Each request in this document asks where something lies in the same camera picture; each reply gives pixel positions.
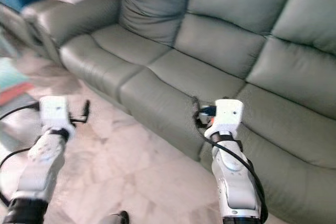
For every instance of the black left robot foot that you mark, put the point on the black left robot foot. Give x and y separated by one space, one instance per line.
124 217

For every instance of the grey-green leather sofa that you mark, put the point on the grey-green leather sofa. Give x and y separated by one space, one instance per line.
215 45

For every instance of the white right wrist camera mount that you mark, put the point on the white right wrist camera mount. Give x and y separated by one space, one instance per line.
228 114

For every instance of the teal dotted pillow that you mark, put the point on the teal dotted pillow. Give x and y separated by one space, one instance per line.
10 74

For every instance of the grey left robot leg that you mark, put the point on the grey left robot leg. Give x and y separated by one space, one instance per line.
110 220

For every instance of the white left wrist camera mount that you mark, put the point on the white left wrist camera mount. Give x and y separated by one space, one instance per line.
55 111

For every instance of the pink dotted pillow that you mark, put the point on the pink dotted pillow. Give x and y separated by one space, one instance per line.
13 94

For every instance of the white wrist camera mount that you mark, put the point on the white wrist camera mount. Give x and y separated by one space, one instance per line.
55 111
228 114

